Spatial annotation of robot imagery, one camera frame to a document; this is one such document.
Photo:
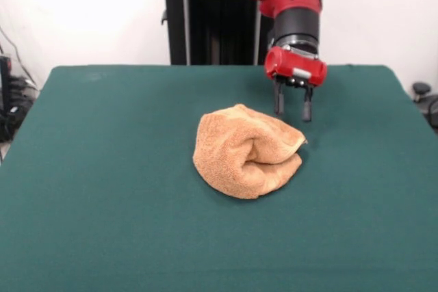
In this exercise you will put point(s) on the black power strip with plugs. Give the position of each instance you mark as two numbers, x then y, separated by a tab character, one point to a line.
22	88

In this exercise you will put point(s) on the dark green table cloth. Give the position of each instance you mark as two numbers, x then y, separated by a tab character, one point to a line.
102	203

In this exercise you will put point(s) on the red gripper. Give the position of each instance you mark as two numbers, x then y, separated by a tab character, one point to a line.
284	63

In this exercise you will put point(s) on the black computer box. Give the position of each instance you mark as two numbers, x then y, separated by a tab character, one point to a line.
4	83

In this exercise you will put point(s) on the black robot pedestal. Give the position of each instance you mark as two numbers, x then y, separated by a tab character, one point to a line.
205	25

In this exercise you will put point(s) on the orange terry towel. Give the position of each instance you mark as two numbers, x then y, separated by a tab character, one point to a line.
222	155

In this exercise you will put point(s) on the black office chair base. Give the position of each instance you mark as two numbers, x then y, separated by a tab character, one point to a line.
426	98

